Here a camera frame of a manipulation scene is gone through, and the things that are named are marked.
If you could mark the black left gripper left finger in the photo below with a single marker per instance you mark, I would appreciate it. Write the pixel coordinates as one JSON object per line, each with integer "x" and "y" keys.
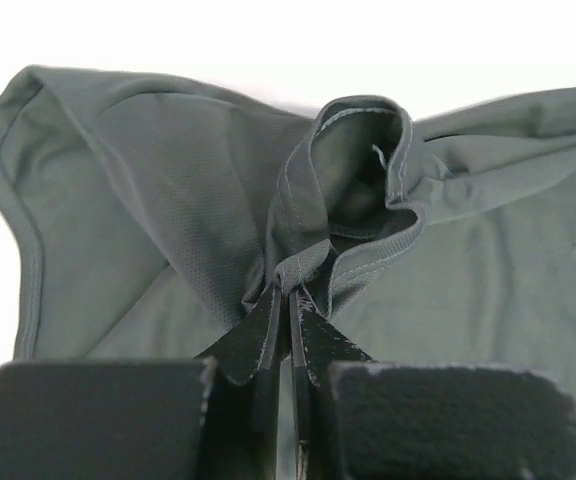
{"x": 211, "y": 417}

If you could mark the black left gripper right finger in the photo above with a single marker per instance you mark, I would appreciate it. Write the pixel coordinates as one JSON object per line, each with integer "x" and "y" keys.
{"x": 357, "y": 418}

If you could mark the grey t-shirt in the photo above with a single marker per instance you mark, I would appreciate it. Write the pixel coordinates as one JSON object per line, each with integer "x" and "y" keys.
{"x": 152, "y": 211}

